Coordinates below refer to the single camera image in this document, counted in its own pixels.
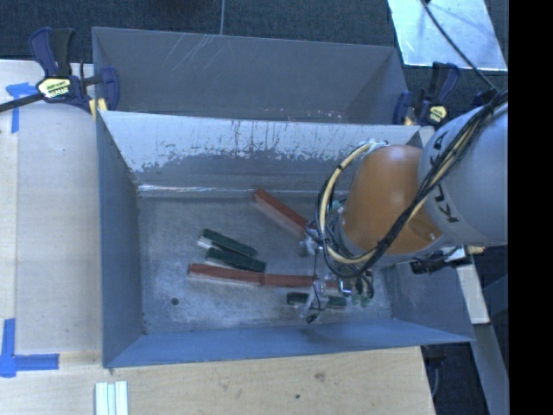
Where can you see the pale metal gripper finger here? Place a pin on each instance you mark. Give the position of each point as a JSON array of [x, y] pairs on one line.
[[315, 301], [309, 241]]

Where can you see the red-brown flat block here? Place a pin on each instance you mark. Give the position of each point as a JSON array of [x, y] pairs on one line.
[[287, 280], [281, 210], [224, 274]]

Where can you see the dark green flat block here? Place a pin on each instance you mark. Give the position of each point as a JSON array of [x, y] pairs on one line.
[[237, 261], [229, 242]]

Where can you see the grey metal bin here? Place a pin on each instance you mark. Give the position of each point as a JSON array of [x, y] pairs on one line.
[[207, 314]]

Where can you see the pale wood flat board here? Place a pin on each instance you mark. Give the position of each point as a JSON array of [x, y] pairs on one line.
[[56, 231]]

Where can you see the black cylinder on white bracket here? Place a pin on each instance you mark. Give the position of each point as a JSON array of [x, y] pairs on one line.
[[427, 266]]

